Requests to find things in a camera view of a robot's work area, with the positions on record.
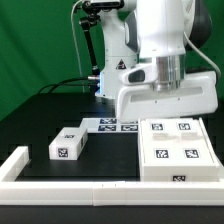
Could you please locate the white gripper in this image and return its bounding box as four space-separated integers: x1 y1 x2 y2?
115 71 218 123

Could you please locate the white cabinet body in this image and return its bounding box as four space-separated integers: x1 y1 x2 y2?
138 118 222 182

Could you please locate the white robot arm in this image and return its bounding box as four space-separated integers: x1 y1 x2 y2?
96 0 218 122

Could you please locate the small white cabinet top box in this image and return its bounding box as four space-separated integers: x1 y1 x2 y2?
49 127 88 160

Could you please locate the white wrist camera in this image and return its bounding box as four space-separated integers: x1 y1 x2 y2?
119 63 158 86

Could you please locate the white fiducial marker base plate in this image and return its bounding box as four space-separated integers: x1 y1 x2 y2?
80 118 138 133

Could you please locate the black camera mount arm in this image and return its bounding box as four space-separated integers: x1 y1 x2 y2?
78 0 125 75

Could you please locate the black cable bundle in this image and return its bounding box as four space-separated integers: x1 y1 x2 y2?
37 76 100 94

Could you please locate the grey hanging cable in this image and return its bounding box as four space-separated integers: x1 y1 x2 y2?
70 0 86 94

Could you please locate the white U-shaped boundary frame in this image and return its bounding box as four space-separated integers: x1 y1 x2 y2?
0 146 224 206

